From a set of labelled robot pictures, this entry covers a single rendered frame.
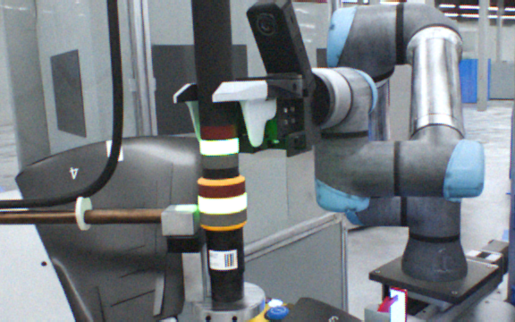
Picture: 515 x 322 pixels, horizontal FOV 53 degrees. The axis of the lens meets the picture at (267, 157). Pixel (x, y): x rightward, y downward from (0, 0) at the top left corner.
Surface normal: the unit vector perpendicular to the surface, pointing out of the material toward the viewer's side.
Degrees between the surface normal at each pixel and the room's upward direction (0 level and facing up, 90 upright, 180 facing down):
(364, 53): 117
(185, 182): 43
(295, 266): 90
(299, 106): 90
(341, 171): 90
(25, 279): 50
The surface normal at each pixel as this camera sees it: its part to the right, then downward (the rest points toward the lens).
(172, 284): -0.10, -0.55
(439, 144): -0.18, -0.77
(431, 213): -0.32, 0.19
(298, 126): -0.51, 0.15
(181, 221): -0.11, 0.16
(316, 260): 0.75, 0.07
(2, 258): 0.55, -0.58
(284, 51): -0.45, 0.61
